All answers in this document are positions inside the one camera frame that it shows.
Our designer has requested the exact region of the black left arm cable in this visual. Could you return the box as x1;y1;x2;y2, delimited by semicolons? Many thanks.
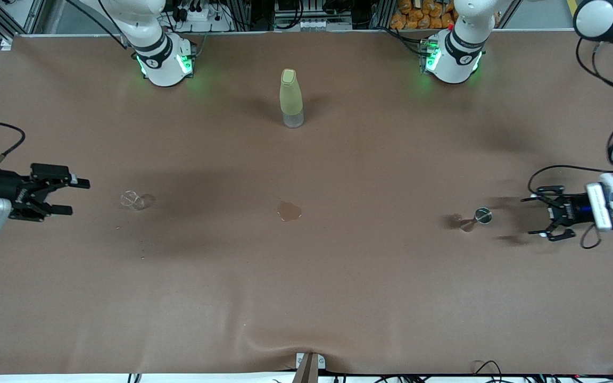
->
528;37;613;249

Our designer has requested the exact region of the aluminium frame profile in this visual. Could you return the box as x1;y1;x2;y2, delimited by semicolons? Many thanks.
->
0;0;68;51

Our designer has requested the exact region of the steel double-ended jigger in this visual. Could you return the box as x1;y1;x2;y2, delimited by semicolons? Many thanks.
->
460;207;493;233

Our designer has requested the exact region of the brown liquid puddle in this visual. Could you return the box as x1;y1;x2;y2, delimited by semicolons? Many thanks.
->
277;201;303;222

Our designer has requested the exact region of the clear glass cup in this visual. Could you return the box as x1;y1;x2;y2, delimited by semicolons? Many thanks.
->
120;190;154;211

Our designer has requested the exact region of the yellow-green bottle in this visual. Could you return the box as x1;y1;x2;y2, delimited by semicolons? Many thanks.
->
279;68;305;129

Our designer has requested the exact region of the orange snack packets pile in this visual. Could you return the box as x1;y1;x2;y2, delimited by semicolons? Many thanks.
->
390;0;459;30

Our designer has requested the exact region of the black cable loop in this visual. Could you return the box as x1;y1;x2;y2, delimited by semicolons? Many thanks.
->
471;360;504;383

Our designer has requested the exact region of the brown table mat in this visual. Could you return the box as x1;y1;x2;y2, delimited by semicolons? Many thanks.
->
0;29;613;376

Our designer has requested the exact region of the metal clamp bracket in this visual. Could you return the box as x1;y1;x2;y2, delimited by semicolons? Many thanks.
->
292;352;326;383

